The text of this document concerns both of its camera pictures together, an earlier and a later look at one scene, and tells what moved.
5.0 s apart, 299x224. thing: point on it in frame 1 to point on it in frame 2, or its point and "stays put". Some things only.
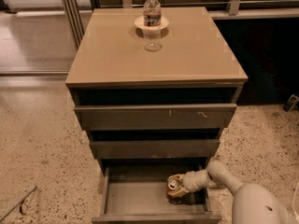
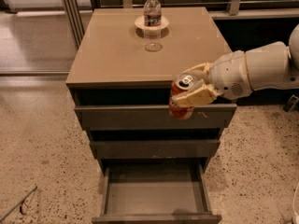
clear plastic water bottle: [152, 21] stays put
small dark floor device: [292, 101] stays put
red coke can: [172, 184] to [181, 84]
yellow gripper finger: [180, 175] to [205, 66]
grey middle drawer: [154, 149] stays put
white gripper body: [191, 182] to [229, 74]
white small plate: [139, 22] stays put
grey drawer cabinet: [154, 88] stays put
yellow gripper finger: [177, 192] to [202, 94]
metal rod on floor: [35, 189] stays put
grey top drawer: [152, 117] stays put
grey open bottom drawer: [136, 194] stays put
